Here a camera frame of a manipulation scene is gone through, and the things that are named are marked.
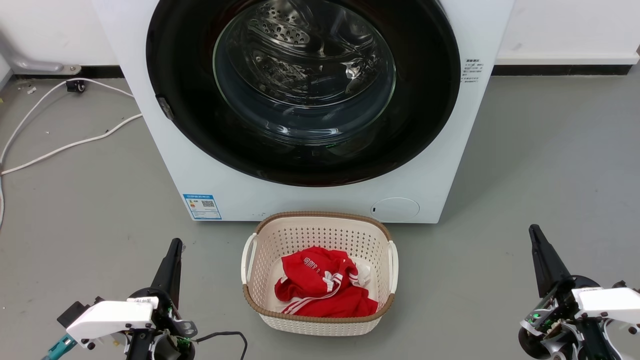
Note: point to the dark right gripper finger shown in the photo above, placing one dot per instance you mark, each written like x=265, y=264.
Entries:
x=547, y=265

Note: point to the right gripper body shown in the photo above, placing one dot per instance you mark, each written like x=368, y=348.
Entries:
x=557, y=310

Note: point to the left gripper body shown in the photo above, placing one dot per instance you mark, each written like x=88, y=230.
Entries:
x=167, y=305

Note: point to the black round glass washer door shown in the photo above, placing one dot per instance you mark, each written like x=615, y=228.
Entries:
x=175, y=75

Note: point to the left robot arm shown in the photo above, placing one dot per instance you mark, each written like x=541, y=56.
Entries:
x=165, y=350

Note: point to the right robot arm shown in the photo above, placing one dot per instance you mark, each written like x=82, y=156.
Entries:
x=575, y=345

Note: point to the white front-load washing machine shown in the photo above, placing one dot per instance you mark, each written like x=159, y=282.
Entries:
x=310, y=200

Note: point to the blue energy label sticker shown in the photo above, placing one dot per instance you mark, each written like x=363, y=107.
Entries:
x=202, y=207

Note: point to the cream perforated laundry basket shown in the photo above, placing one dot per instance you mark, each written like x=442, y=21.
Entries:
x=320, y=231

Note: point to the red striped sports garment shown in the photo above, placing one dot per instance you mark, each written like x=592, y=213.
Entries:
x=320, y=292

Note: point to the round white filter cover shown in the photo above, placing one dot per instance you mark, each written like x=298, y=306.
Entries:
x=395, y=210

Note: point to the white garment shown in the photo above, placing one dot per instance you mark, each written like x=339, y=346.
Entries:
x=364, y=275

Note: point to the black baseboard strip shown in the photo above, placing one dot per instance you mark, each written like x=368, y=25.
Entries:
x=100, y=71
x=560, y=70

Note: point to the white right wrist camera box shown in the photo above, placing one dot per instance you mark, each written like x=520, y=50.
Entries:
x=610, y=302

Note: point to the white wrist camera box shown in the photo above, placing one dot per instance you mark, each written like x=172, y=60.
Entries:
x=112, y=320
x=610, y=302

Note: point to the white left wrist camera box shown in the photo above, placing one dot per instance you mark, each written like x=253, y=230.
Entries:
x=112, y=320

